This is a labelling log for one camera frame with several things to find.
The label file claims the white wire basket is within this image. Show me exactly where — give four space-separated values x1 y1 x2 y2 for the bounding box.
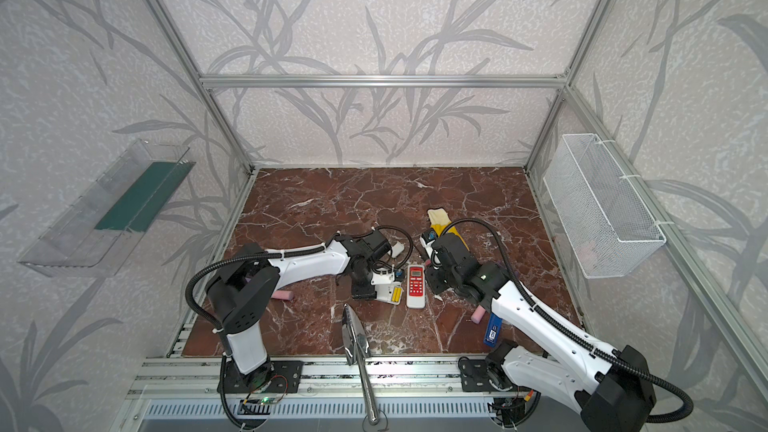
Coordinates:
544 133 666 279

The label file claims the pink cylinder left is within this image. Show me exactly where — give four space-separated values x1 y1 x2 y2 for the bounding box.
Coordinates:
271 290 295 302

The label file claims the metal camera pole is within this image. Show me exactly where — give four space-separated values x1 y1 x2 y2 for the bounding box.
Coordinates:
341 304 381 425

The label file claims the blue lighter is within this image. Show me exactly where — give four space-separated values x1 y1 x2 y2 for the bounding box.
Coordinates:
483 313 503 348

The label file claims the pink cylinder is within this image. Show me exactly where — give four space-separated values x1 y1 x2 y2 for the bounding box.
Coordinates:
470 306 486 324
271 290 295 302

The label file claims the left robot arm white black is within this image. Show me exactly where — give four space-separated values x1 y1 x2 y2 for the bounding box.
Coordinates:
184 229 392 376

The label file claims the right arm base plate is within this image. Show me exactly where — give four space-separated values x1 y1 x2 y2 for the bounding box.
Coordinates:
457 356 540 398

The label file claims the pink cylinder right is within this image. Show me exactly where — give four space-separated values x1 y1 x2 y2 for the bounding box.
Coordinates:
470 306 486 324

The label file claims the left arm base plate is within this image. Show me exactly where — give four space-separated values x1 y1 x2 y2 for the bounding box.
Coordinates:
217 360 304 394

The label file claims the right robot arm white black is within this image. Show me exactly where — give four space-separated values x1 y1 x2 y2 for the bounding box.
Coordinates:
421 232 694 431

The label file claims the yellow work glove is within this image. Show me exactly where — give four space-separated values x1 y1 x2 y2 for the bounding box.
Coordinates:
422 208 451 239

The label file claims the clear plastic wall shelf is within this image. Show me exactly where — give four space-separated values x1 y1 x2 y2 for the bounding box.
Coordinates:
19 139 195 278

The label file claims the red white remote control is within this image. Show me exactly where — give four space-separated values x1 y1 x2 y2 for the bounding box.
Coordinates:
406 265 426 309

